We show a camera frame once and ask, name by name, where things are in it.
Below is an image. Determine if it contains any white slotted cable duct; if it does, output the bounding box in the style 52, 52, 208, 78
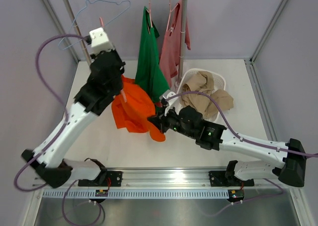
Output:
42, 189, 229, 199

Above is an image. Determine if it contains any pink t shirt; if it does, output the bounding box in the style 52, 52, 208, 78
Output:
159, 0, 182, 87

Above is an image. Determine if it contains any orange t shirt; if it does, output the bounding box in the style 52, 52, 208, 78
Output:
111, 76, 165, 142

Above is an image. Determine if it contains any aluminium mounting rail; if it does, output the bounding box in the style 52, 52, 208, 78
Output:
32, 166, 281, 189

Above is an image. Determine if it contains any light blue hanger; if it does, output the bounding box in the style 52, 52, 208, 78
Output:
57, 0, 131, 51

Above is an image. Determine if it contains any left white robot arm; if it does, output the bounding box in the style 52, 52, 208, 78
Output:
21, 49, 125, 188

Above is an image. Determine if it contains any white perforated laundry basket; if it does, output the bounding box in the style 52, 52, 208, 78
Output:
174, 68, 227, 123

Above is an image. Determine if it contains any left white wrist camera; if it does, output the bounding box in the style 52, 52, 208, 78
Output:
89, 27, 115, 55

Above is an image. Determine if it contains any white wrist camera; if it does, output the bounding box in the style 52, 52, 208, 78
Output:
160, 90, 178, 116
89, 27, 115, 55

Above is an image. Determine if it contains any beige t shirt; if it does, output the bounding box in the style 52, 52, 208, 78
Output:
179, 71, 234, 119

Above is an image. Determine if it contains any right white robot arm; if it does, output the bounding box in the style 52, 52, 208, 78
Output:
148, 106, 307, 188

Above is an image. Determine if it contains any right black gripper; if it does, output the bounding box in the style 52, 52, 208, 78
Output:
149, 103, 197, 139

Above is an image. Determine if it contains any green t shirt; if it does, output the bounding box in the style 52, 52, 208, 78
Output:
135, 7, 170, 106

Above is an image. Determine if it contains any pink hanger of green shirt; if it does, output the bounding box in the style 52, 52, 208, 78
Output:
148, 0, 153, 28

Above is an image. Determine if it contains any pink hanger of orange shirt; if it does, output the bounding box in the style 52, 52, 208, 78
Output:
99, 17, 127, 102

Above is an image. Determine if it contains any metal clothes rack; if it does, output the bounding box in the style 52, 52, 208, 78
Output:
63, 0, 191, 87

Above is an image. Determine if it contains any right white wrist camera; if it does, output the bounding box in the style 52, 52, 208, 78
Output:
160, 90, 178, 116

